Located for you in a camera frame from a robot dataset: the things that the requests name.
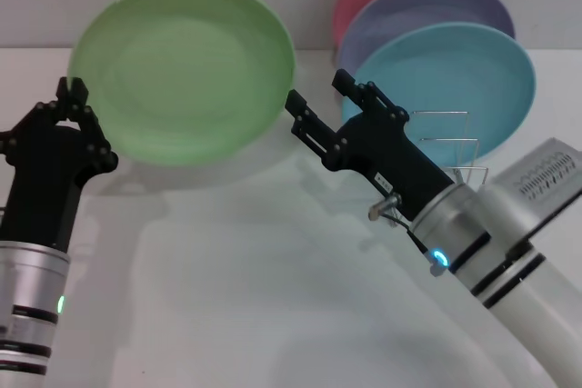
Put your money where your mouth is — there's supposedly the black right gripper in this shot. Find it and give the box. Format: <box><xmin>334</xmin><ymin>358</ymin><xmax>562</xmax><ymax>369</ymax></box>
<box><xmin>285</xmin><ymin>68</ymin><xmax>457</xmax><ymax>222</ymax></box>

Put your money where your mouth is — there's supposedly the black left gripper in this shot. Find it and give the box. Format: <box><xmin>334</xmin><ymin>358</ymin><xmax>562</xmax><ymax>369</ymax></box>
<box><xmin>0</xmin><ymin>76</ymin><xmax>120</xmax><ymax>254</ymax></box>

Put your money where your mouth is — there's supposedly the green round plate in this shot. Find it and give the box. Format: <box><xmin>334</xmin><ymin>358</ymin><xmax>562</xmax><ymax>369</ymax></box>
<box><xmin>67</xmin><ymin>0</ymin><xmax>297</xmax><ymax>167</ymax></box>

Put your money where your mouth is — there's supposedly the light blue round plate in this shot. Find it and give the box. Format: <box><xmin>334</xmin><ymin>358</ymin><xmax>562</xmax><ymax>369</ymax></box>
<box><xmin>340</xmin><ymin>22</ymin><xmax>537</xmax><ymax>166</ymax></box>

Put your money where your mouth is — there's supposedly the purple round plate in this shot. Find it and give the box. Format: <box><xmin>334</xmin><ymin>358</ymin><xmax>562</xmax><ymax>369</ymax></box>
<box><xmin>336</xmin><ymin>0</ymin><xmax>517</xmax><ymax>72</ymax></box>

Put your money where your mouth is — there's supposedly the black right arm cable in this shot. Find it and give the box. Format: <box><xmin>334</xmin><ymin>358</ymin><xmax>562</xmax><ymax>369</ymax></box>
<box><xmin>368</xmin><ymin>192</ymin><xmax>451</xmax><ymax>278</ymax></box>

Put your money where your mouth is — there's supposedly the metal wire plate rack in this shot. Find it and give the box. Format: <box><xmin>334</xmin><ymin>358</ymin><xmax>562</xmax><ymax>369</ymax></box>
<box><xmin>410</xmin><ymin>109</ymin><xmax>490</xmax><ymax>194</ymax></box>

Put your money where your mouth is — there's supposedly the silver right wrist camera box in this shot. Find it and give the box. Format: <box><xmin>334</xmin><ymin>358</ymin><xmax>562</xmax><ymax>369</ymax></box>
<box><xmin>492</xmin><ymin>136</ymin><xmax>582</xmax><ymax>243</ymax></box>

